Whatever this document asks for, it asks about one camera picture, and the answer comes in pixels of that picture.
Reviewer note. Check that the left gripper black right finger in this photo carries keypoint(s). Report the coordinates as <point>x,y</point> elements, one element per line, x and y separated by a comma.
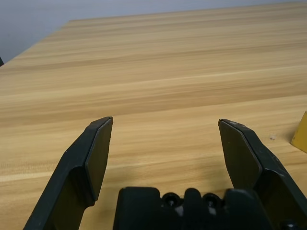
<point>275,187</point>

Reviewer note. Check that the yellow block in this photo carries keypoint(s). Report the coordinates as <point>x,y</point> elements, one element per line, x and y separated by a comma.
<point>301,139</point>

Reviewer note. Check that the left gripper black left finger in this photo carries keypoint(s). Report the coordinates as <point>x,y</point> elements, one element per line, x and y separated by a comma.
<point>72,179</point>

